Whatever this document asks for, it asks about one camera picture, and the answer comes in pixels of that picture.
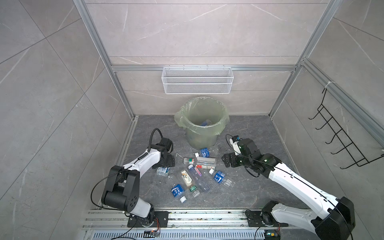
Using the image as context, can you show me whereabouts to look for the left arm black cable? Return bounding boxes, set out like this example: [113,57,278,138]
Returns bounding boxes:
[146,128,164,154]

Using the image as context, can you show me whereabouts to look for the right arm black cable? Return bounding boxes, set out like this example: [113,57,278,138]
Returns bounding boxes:
[225,134,241,151]

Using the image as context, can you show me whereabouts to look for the bottle with tan label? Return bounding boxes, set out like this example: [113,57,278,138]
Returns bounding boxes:
[181,170,193,188]

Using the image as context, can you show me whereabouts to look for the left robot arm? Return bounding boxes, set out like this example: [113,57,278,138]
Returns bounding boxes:
[101,138,175,227]

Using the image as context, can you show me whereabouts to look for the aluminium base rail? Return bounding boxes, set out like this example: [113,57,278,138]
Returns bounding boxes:
[78,209,318,240]

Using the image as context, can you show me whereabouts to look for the Pocari bottle front blue label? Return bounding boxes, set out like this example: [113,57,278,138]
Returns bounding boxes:
[171,184,187,203]

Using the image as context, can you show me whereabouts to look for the mesh bin with green bag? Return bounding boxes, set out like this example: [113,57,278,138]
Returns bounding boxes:
[174,97,230,150]

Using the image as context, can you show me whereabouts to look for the pocari bottle blue label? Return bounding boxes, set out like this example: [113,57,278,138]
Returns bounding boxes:
[209,169,236,188]
[171,184,187,203]

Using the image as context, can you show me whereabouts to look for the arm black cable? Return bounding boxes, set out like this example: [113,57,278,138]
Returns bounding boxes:
[225,134,241,151]
[146,128,164,154]

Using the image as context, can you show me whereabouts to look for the black wire hook rack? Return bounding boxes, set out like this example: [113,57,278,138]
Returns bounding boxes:
[308,89,384,170]

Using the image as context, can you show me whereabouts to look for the square clear bottle green band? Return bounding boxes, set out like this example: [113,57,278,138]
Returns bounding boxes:
[183,157,217,167]

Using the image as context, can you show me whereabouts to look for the Ganten bottle purple label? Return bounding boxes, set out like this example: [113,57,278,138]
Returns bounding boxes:
[188,165,210,192]

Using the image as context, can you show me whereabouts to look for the small green label bottle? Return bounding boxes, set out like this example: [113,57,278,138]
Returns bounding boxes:
[190,185,201,198]

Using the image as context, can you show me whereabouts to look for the Pocari bottle near bin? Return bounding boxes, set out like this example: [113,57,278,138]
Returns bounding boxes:
[195,147,220,158]

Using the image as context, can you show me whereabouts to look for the white wire wall basket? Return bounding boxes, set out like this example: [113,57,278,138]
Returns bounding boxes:
[162,67,234,95]

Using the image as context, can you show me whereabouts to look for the bottle dark blue label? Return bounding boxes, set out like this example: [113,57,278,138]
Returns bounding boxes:
[201,119,213,127]

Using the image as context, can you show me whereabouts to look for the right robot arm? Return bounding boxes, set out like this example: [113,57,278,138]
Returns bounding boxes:
[222,135,356,240]

